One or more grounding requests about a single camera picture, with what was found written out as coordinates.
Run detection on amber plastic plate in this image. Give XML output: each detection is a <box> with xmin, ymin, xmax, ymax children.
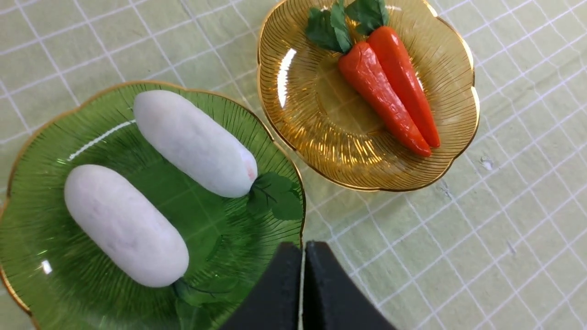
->
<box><xmin>256</xmin><ymin>0</ymin><xmax>480</xmax><ymax>192</ymax></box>

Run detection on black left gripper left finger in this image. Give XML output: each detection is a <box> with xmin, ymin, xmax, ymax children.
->
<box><xmin>220</xmin><ymin>242</ymin><xmax>302</xmax><ymax>330</ymax></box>

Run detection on green checkered tablecloth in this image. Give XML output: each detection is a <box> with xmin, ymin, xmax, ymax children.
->
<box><xmin>0</xmin><ymin>0</ymin><xmax>586</xmax><ymax>330</ymax></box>

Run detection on green plastic plate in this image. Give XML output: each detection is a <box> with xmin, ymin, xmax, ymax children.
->
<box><xmin>1</xmin><ymin>81</ymin><xmax>306</xmax><ymax>330</ymax></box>

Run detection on white toy radish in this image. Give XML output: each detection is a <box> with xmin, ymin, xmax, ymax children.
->
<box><xmin>133</xmin><ymin>90</ymin><xmax>303</xmax><ymax>221</ymax></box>
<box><xmin>64</xmin><ymin>165</ymin><xmax>239</xmax><ymax>330</ymax></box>

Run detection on orange toy carrot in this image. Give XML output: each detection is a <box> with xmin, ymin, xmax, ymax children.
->
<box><xmin>305</xmin><ymin>0</ymin><xmax>432</xmax><ymax>157</ymax></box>
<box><xmin>344</xmin><ymin>0</ymin><xmax>441</xmax><ymax>149</ymax></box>

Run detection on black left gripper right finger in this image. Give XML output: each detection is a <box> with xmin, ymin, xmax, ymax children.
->
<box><xmin>303</xmin><ymin>242</ymin><xmax>396</xmax><ymax>330</ymax></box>

